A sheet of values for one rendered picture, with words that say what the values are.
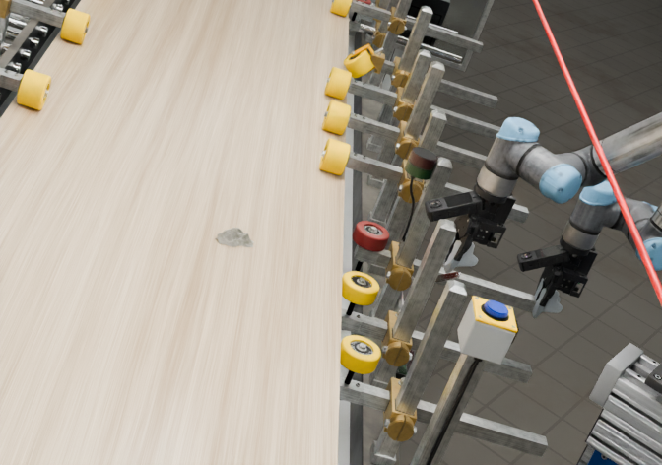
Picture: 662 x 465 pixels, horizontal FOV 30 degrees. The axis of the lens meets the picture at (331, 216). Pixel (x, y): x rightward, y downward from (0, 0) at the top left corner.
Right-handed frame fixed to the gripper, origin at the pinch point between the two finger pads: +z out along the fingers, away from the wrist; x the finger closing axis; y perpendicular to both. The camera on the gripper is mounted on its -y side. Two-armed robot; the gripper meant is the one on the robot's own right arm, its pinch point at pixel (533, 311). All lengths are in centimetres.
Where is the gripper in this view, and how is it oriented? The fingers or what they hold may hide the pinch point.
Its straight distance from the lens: 292.2
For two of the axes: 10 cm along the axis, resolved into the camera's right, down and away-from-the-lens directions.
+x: 0.2, -4.5, 8.9
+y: 9.5, 2.9, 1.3
